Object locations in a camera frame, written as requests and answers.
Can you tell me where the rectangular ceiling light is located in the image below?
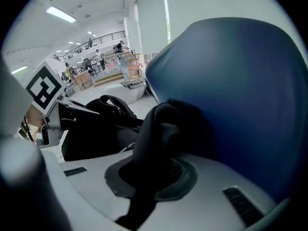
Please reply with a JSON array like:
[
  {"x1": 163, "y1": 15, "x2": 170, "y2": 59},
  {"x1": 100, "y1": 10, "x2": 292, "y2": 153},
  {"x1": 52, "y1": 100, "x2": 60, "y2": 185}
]
[
  {"x1": 11, "y1": 65, "x2": 28, "y2": 75},
  {"x1": 46, "y1": 5, "x2": 77, "y2": 24}
]

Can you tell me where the white beanbag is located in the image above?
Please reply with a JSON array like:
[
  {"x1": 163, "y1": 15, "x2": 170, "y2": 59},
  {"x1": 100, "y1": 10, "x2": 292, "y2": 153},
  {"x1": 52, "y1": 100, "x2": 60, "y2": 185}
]
[{"x1": 105, "y1": 78, "x2": 149, "y2": 105}]

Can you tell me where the wooden cabinet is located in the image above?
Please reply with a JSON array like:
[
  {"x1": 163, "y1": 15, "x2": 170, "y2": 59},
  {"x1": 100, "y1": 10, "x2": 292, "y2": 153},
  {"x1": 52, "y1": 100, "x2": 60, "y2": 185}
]
[{"x1": 73, "y1": 70, "x2": 94, "y2": 90}]

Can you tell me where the narrow window strip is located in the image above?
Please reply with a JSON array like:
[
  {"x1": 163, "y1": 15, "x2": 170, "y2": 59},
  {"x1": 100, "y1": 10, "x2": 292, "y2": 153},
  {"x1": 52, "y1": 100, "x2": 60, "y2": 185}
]
[{"x1": 161, "y1": 0, "x2": 172, "y2": 44}]

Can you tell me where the wooden shelf rack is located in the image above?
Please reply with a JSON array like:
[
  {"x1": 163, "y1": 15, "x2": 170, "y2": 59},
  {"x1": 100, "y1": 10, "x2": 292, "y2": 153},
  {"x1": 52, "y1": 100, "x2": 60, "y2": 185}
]
[{"x1": 127, "y1": 53, "x2": 142, "y2": 80}]

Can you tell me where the black office chair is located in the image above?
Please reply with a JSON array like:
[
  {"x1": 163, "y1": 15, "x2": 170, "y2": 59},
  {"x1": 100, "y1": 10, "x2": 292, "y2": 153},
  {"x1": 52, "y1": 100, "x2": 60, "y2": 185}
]
[{"x1": 82, "y1": 58, "x2": 95, "y2": 76}]

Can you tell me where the black balcony railing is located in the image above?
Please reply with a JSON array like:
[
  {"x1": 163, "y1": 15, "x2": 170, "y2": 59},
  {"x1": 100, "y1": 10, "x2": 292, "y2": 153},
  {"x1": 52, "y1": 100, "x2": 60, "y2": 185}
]
[{"x1": 58, "y1": 30, "x2": 127, "y2": 60}]

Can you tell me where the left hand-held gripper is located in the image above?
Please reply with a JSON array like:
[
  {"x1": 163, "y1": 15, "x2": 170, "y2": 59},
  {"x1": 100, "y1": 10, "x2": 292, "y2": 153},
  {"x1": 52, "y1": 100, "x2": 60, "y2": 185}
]
[{"x1": 25, "y1": 60, "x2": 101, "y2": 149}]

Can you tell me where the wooden step platform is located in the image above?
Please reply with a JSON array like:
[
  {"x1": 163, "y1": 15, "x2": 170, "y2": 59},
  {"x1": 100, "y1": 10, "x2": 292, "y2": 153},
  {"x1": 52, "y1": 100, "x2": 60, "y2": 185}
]
[{"x1": 93, "y1": 72, "x2": 124, "y2": 88}]

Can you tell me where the person's left forearm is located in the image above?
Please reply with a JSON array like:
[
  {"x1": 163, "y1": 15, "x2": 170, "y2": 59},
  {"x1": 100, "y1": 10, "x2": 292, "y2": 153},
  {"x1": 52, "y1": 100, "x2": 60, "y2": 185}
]
[{"x1": 26, "y1": 104, "x2": 47, "y2": 130}]

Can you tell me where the black cable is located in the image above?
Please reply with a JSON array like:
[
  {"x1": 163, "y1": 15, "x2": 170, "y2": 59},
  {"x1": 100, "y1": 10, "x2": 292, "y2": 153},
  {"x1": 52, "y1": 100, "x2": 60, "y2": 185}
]
[{"x1": 23, "y1": 115, "x2": 35, "y2": 143}]

